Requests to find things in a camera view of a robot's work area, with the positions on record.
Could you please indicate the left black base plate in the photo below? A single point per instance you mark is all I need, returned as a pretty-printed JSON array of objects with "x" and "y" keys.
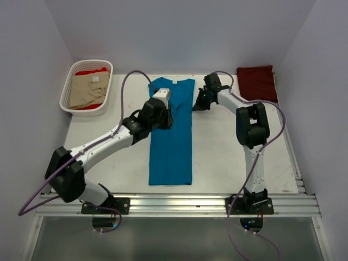
[{"x": 121, "y": 204}]

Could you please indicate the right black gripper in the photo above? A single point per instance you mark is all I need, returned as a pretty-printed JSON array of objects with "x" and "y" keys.
[{"x": 199, "y": 106}]

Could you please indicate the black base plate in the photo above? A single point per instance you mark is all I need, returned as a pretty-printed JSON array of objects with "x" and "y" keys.
[
  {"x": 121, "y": 204},
  {"x": 233, "y": 205}
]

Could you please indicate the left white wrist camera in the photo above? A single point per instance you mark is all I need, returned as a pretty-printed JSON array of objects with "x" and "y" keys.
[{"x": 163, "y": 94}]

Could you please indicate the beige shirt in basket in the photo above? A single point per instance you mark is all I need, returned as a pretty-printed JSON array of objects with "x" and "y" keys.
[{"x": 88, "y": 91}]

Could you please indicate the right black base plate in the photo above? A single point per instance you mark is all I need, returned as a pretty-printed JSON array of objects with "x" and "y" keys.
[{"x": 233, "y": 205}]

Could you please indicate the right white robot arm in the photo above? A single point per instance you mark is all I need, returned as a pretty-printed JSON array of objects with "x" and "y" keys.
[{"x": 252, "y": 131}]

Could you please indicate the white plastic basket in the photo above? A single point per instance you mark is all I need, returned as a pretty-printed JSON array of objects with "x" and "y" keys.
[{"x": 86, "y": 89}]

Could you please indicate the blue t shirt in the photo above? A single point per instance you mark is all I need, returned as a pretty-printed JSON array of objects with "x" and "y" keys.
[{"x": 170, "y": 160}]

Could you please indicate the aluminium mounting rail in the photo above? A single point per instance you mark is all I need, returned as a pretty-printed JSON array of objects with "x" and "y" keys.
[{"x": 213, "y": 205}]

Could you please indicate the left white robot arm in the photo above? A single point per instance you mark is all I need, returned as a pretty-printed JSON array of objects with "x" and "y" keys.
[{"x": 67, "y": 168}]

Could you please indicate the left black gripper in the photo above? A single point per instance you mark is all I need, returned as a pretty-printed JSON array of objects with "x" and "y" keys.
[{"x": 169, "y": 120}]

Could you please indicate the folded dark red shirt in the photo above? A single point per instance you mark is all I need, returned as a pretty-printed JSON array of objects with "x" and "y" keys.
[{"x": 257, "y": 83}]

